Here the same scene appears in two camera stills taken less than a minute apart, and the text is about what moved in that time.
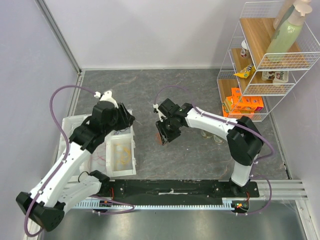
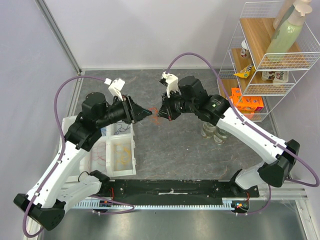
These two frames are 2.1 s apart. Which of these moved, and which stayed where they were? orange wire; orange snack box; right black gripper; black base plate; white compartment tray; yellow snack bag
Moved: orange wire; right black gripper
Stayed: white compartment tray; orange snack box; yellow snack bag; black base plate
